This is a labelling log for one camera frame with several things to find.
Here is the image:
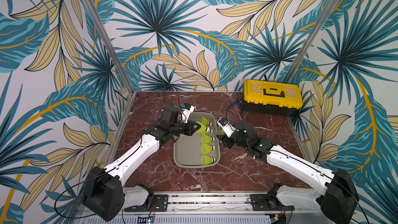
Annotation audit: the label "green shuttlecock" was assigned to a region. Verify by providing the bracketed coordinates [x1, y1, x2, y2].
[201, 117, 212, 126]
[201, 144, 216, 155]
[204, 127, 213, 134]
[196, 121, 207, 134]
[201, 134, 214, 144]
[201, 155, 216, 166]

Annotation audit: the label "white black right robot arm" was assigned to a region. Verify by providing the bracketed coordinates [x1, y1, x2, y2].
[217, 118, 360, 224]

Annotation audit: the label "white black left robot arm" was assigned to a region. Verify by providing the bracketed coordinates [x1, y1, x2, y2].
[82, 103, 201, 222]

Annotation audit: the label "grey plastic tray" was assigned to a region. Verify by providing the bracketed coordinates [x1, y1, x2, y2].
[174, 112, 221, 169]

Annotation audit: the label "yellow black toolbox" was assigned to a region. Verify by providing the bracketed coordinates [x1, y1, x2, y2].
[241, 79, 303, 117]

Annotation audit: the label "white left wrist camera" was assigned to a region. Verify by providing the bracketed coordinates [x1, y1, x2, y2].
[181, 103, 195, 123]

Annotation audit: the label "blue handled pliers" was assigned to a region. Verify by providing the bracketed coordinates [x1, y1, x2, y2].
[226, 99, 243, 118]

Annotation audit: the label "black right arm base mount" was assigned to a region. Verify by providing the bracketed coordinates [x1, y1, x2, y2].
[249, 184, 294, 213]

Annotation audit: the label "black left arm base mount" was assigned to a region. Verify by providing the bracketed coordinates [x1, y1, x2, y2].
[123, 185, 169, 213]

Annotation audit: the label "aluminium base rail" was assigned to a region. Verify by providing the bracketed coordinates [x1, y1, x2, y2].
[110, 191, 317, 224]

